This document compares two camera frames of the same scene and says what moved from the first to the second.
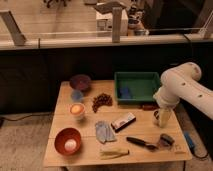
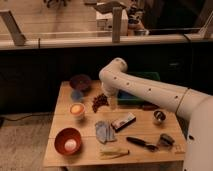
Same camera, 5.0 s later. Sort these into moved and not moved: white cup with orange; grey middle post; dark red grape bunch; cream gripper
Moved: cream gripper
Not moved: grey middle post; dark red grape bunch; white cup with orange
